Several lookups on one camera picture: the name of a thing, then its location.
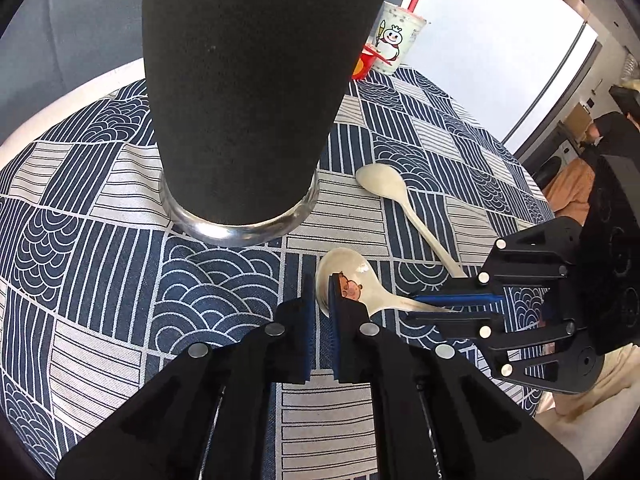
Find black tumbler with steel rim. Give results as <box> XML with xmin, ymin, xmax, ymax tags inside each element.
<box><xmin>141</xmin><ymin>0</ymin><xmax>403</xmax><ymax>249</ymax></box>

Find small red-rimmed dessert cup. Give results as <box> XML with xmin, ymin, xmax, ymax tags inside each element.
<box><xmin>351</xmin><ymin>44</ymin><xmax>382</xmax><ymax>81</ymax></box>

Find grey-blue cloth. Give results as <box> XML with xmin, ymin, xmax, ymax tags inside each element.
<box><xmin>0</xmin><ymin>0</ymin><xmax>147</xmax><ymax>142</ymax></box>

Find white spoon with lettered handle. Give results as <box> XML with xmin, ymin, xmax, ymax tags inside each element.
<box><xmin>355</xmin><ymin>163</ymin><xmax>469</xmax><ymax>280</ymax></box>

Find cardboard box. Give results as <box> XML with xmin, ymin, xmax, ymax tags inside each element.
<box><xmin>564</xmin><ymin>104</ymin><xmax>595</xmax><ymax>137</ymax></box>

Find white washing machine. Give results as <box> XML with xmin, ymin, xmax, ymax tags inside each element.
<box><xmin>549</xmin><ymin>137</ymin><xmax>583</xmax><ymax>173</ymax></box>

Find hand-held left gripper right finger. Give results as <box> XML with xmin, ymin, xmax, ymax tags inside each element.
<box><xmin>327</xmin><ymin>272</ymin><xmax>583</xmax><ymax>480</ymax></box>

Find person's beige trousers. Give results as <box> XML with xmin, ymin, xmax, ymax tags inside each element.
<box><xmin>536</xmin><ymin>157</ymin><xmax>640</xmax><ymax>461</ymax></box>

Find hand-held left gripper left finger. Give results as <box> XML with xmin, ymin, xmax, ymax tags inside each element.
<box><xmin>55</xmin><ymin>274</ymin><xmax>319</xmax><ymax>480</ymax></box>

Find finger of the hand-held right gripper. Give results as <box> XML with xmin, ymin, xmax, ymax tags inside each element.
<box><xmin>410</xmin><ymin>217</ymin><xmax>584</xmax><ymax>307</ymax></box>
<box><xmin>404</xmin><ymin>309</ymin><xmax>577</xmax><ymax>393</ymax></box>

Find cartoon print drink cup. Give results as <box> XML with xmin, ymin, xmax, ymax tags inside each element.
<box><xmin>372</xmin><ymin>1</ymin><xmax>429</xmax><ymax>77</ymax></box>

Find white spoon with bear print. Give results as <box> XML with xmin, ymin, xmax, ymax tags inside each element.
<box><xmin>315</xmin><ymin>247</ymin><xmax>457</xmax><ymax>319</ymax></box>

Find blue patterned tablecloth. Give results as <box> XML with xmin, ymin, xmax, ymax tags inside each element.
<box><xmin>0</xmin><ymin>62</ymin><xmax>557</xmax><ymax>480</ymax></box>

